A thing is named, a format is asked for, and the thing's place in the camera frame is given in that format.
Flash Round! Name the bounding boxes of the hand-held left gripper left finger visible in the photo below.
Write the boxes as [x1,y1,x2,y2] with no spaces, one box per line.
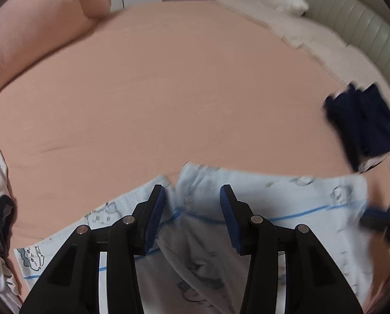
[20,184,166,314]

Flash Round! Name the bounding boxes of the light blue printed pants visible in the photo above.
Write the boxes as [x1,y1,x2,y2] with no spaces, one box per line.
[13,162,375,314]

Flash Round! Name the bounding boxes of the navy blue garment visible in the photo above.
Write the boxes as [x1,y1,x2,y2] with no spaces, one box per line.
[323,83,390,172]

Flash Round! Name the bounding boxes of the pink pillow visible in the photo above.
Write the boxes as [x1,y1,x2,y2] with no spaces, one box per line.
[0,0,112,105]

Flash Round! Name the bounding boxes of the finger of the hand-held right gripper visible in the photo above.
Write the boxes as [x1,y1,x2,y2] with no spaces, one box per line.
[359,204,390,233]

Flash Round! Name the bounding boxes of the bed with pink sheet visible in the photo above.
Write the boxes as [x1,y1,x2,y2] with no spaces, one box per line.
[0,0,390,314]

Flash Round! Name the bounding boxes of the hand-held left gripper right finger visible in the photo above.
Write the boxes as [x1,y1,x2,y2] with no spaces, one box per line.
[219,184,359,314]

